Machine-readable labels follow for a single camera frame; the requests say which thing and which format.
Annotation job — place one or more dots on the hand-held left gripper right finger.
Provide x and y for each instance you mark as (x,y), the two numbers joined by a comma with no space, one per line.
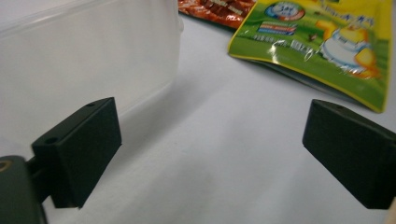
(351,155)

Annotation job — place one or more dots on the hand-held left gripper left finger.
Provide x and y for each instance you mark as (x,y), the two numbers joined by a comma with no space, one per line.
(84,149)

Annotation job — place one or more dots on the clear plastic container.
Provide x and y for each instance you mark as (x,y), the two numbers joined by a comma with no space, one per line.
(77,56)

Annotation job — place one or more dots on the yellow green spout pouch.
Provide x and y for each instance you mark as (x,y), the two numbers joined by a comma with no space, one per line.
(311,62)

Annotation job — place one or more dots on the green and red snack packet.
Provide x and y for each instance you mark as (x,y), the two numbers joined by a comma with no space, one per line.
(218,12)

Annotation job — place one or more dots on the white table mat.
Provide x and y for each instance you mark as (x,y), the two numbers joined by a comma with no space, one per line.
(218,149)

